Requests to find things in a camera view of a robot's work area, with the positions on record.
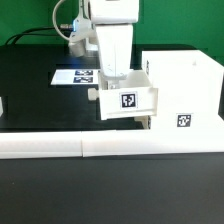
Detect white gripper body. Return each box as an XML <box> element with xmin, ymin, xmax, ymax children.
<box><xmin>88</xmin><ymin>0</ymin><xmax>139</xmax><ymax>81</ymax></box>

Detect white drawer tray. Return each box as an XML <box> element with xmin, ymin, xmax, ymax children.
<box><xmin>88</xmin><ymin>70</ymin><xmax>158</xmax><ymax>120</ymax></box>
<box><xmin>134</xmin><ymin>115</ymin><xmax>154</xmax><ymax>130</ymax></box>

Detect white drawer cabinet box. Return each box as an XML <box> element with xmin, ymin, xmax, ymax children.
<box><xmin>142</xmin><ymin>50</ymin><xmax>224</xmax><ymax>130</ymax></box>

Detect white front drawer tray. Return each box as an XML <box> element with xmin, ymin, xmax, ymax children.
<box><xmin>134</xmin><ymin>115</ymin><xmax>154</xmax><ymax>130</ymax></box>

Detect white marker sheet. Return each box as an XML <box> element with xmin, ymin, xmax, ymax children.
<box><xmin>51</xmin><ymin>69</ymin><xmax>98</xmax><ymax>85</ymax></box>

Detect white left edge block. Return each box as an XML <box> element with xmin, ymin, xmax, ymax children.
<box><xmin>0</xmin><ymin>97</ymin><xmax>3</xmax><ymax>117</ymax></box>

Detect black cables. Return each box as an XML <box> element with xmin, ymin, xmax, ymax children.
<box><xmin>4</xmin><ymin>0</ymin><xmax>84</xmax><ymax>46</ymax></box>

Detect white front barrier rail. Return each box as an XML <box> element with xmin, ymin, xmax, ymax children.
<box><xmin>0</xmin><ymin>129</ymin><xmax>224</xmax><ymax>159</ymax></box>

